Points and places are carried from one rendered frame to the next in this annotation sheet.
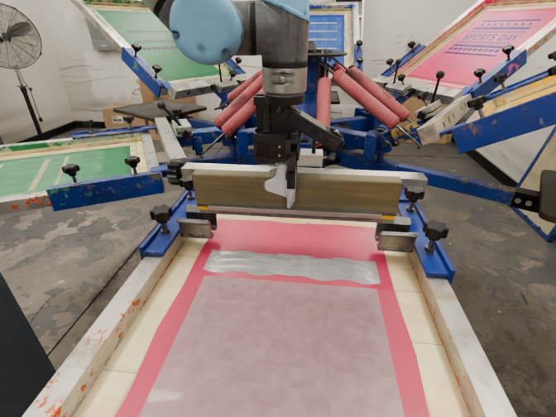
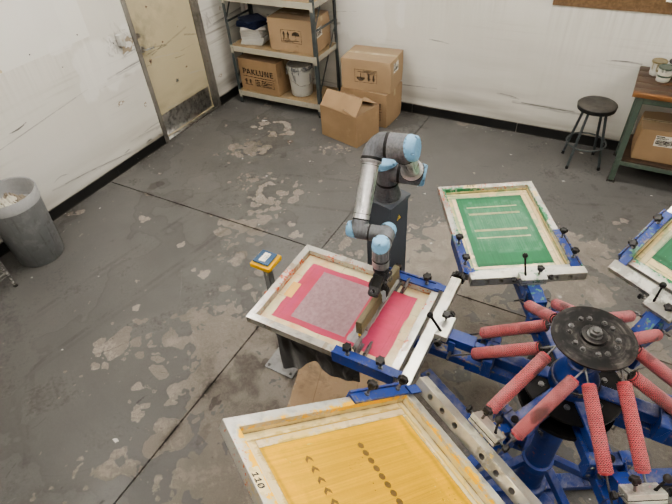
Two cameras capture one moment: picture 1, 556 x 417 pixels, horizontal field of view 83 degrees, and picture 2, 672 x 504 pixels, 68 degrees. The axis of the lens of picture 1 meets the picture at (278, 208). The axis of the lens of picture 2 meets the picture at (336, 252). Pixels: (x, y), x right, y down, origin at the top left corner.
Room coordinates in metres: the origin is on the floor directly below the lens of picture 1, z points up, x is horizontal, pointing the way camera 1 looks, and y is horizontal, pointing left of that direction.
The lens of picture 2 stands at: (1.06, -1.52, 2.83)
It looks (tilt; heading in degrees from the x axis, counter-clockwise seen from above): 42 degrees down; 115
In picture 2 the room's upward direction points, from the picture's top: 5 degrees counter-clockwise
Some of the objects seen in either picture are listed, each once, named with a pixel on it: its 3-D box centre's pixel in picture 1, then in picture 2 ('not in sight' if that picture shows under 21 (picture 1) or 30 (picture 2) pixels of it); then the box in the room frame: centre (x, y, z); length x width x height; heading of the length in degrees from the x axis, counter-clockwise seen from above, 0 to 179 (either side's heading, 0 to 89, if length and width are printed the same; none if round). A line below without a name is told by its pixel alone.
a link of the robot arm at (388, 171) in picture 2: not in sight; (388, 169); (0.41, 0.62, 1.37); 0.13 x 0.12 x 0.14; 3
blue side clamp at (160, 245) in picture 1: (180, 223); (411, 282); (0.66, 0.24, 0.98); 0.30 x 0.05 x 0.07; 173
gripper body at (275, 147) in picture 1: (280, 128); (381, 274); (0.57, 0.00, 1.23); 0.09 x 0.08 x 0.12; 83
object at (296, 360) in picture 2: not in sight; (318, 359); (0.31, -0.21, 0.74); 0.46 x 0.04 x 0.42; 173
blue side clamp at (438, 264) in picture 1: (416, 238); (363, 364); (0.59, -0.31, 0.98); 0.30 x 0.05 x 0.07; 173
